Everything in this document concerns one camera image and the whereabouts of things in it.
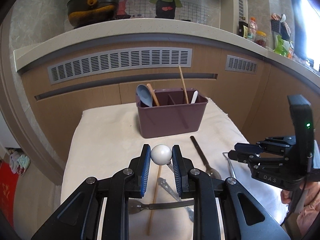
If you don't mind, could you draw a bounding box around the wooden chopstick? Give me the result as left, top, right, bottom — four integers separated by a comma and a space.
146, 166, 162, 236
178, 65, 189, 104

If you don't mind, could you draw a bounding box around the black long-handled spoon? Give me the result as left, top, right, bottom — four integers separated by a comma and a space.
128, 199, 194, 215

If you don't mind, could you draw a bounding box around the white ball-top metal spoon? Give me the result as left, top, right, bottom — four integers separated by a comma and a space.
151, 144, 174, 172

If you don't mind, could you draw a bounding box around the metal shovel-shaped spoon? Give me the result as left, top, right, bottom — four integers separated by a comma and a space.
222, 152, 236, 178

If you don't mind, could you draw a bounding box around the metal fork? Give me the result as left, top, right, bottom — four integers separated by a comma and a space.
157, 177, 194, 222

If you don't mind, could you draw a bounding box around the wooden spoon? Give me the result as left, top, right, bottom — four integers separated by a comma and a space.
146, 83, 160, 106

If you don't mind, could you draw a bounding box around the white ceramic spoon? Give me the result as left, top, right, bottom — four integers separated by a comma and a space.
190, 90, 198, 104

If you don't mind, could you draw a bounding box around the blue-grey plastic spoon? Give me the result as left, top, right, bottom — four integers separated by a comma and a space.
136, 84, 153, 107

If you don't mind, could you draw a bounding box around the person's right hand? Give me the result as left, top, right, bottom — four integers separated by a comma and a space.
280, 190, 291, 204

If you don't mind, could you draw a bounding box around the maroon plastic utensil caddy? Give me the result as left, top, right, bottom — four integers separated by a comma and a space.
136, 88, 208, 139

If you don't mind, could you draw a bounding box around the white table cloth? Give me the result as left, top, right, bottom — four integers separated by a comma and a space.
60, 97, 288, 240

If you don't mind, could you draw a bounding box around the grey vent grille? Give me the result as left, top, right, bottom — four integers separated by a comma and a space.
47, 47, 193, 85
225, 55, 258, 74

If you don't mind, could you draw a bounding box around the yellow-lidded jar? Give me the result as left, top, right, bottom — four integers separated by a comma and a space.
255, 30, 267, 48

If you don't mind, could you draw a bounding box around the orange-capped bottle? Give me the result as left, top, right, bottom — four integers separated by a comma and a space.
247, 17, 258, 42

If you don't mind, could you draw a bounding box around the black cooking pot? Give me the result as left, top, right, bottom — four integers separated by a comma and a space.
67, 0, 120, 29

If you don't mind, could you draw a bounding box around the black wall utensil holder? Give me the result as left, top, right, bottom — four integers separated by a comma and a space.
271, 13, 287, 35

